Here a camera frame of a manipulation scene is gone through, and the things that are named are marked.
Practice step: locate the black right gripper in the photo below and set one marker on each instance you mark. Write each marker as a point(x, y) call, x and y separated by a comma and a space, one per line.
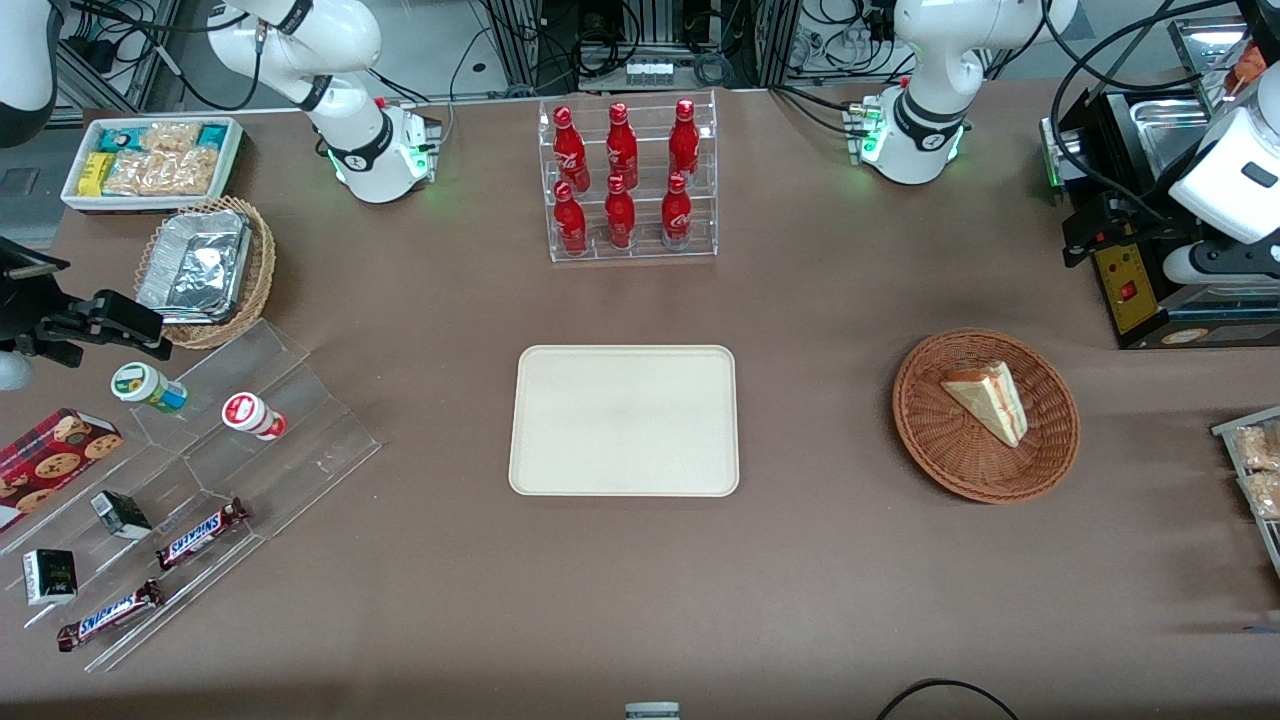
point(22, 312)

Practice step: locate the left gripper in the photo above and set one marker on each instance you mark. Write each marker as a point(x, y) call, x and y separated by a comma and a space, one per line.
point(1142, 214)

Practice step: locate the triangular sandwich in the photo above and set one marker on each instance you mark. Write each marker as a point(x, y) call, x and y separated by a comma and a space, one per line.
point(990, 400)

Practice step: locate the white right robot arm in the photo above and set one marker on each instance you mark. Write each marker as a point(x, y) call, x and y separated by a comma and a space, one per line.
point(340, 40)

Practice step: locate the light tan wicker basket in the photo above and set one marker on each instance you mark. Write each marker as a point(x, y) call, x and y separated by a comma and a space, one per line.
point(262, 270)

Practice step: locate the white rectangular snack tray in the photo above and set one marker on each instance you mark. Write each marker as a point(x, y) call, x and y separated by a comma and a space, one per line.
point(228, 165)

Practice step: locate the silver metal snack tray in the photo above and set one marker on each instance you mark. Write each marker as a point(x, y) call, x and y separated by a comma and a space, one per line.
point(1225, 428)

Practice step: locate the round brown wicker basket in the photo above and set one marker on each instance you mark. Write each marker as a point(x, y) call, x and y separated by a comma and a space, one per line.
point(940, 440)

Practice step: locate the cream rectangular serving tray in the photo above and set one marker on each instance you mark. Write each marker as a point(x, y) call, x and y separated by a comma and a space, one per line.
point(620, 420)

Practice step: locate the green label yogurt bottle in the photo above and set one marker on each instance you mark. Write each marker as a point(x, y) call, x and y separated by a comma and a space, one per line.
point(145, 385)

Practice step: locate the black metal appliance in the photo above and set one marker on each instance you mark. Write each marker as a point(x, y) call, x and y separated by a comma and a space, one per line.
point(1150, 305)

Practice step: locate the silver foil container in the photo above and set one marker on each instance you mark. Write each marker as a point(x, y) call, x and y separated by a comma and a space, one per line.
point(195, 265)

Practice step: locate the red plaid cookie box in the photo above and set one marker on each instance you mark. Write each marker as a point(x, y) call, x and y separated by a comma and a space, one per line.
point(50, 465)

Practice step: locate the yellow snack pack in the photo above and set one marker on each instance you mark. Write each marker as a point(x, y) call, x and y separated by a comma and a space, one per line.
point(94, 175)

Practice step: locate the red label yogurt bottle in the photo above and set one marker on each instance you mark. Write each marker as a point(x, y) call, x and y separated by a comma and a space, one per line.
point(250, 413)

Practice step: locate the large clear cracker bag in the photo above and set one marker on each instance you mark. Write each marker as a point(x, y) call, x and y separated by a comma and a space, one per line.
point(165, 172)

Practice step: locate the small black white box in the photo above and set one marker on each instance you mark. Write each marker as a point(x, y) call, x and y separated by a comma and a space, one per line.
point(50, 577)
point(122, 514)

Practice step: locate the teal snack pack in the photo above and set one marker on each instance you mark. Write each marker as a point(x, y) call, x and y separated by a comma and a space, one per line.
point(213, 135)
point(120, 139)

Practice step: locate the small clear cracker bag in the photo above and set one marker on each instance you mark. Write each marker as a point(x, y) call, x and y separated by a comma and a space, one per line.
point(172, 136)

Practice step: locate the clear acrylic step display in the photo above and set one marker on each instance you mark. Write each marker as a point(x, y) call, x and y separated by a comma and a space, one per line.
point(300, 440)

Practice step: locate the brown snickers bar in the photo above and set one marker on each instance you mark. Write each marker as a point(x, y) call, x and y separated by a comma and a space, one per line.
point(200, 533)
point(110, 614)

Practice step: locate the clear wrapped pastry pack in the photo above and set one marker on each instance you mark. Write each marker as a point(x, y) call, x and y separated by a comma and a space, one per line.
point(1263, 495)
point(1258, 447)

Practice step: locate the red cola bottle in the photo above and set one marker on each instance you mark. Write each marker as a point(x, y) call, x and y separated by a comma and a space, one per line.
point(570, 150)
point(622, 150)
point(684, 145)
point(620, 220)
point(677, 215)
point(570, 225)

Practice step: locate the clear acrylic bottle rack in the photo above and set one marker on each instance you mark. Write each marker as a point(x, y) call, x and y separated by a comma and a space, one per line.
point(645, 250)

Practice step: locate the white power strip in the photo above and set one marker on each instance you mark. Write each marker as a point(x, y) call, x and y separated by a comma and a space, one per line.
point(648, 72)

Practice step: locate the small grey device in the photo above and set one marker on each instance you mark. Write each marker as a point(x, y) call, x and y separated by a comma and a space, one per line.
point(652, 711)

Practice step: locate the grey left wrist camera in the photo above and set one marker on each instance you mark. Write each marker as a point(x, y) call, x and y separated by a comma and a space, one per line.
point(1200, 265)

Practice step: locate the aluminium frame rack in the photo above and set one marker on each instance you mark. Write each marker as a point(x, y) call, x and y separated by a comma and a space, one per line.
point(770, 40)

